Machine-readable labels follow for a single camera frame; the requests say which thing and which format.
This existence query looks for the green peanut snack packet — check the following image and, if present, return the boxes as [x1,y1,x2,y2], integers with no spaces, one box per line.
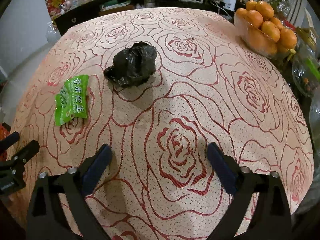
[55,75,89,126]

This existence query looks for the small black bag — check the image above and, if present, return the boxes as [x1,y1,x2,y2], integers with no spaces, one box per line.
[104,41,157,88]

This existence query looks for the rose pattern tablecloth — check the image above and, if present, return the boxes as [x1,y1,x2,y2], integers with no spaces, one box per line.
[8,8,314,239]

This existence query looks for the clear large water jug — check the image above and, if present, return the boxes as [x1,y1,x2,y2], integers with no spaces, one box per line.
[46,21,61,45]

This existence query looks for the red festive poster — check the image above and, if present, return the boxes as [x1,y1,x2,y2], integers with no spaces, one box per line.
[46,0,65,21]

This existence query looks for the glass bowl of oranges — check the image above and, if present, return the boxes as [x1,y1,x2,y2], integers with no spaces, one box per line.
[233,0,298,59]

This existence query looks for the black tv cabinet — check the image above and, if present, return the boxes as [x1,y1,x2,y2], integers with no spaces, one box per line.
[53,0,238,37]

